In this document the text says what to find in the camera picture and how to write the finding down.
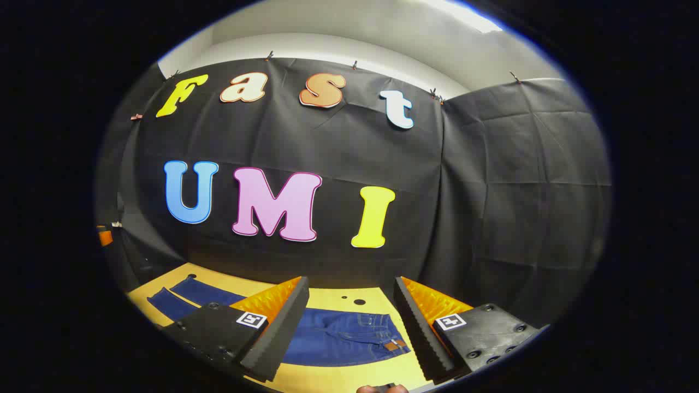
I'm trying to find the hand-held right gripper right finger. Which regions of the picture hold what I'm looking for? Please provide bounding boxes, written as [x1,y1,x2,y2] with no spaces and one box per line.
[393,276,550,383]

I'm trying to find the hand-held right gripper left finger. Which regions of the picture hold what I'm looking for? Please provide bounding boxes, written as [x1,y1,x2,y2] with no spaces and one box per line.
[160,276,310,383]

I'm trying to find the blue denim jeans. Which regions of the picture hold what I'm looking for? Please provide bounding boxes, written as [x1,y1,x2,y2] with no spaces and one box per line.
[146,275,411,367]

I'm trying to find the black backdrop cloth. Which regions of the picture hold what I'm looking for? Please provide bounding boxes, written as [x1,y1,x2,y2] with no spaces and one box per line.
[96,56,612,328]

